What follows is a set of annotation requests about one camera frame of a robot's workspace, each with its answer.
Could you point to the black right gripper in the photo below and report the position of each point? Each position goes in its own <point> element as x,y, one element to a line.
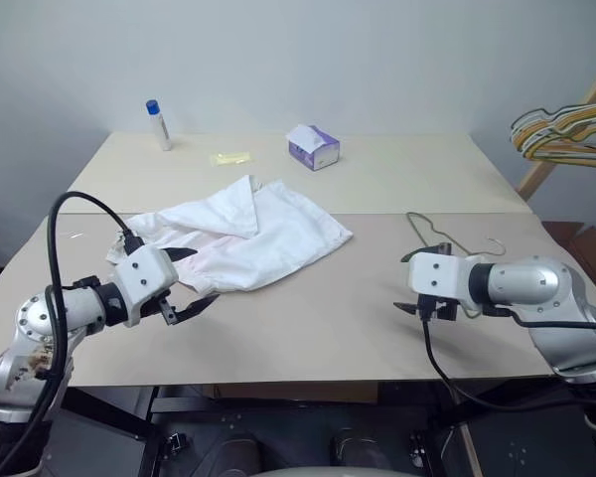
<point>439,308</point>

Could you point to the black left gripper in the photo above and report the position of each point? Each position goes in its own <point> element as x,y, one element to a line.
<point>159,305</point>

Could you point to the white garment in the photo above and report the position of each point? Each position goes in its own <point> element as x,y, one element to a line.
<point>258,238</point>

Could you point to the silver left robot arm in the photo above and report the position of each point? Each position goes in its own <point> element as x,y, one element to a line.
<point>35,313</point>

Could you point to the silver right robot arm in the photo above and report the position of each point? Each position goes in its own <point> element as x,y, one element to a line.
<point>541,288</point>

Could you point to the small yellow packet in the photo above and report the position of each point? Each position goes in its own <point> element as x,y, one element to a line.
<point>231,157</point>

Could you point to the white bottle with blue cap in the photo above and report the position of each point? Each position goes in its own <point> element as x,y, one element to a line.
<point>160,128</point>

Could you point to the purple tissue box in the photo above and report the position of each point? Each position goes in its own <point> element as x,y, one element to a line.
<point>318,149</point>

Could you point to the wooden clothes rack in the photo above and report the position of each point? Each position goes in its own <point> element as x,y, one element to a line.
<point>536,176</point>

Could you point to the bundle of coloured hangers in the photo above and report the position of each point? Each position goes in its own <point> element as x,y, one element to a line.
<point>566,133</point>

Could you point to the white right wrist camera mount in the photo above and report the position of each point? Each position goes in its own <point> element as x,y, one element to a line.
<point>437,273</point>

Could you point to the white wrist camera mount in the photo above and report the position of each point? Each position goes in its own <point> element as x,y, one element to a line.
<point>437,273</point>
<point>144,273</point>

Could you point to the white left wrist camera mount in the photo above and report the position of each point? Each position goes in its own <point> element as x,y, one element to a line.
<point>144,273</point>

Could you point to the black table frame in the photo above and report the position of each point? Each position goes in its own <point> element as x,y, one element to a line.
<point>278,427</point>

